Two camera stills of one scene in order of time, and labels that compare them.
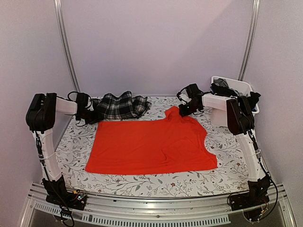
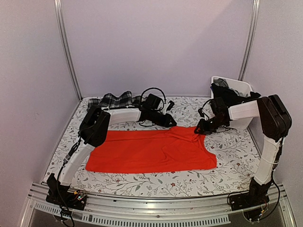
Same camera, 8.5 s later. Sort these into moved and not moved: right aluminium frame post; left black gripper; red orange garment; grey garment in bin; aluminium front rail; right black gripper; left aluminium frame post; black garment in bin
Moved: left black gripper; right black gripper; red orange garment
Not moved: grey garment in bin; aluminium front rail; black garment in bin; right aluminium frame post; left aluminium frame post
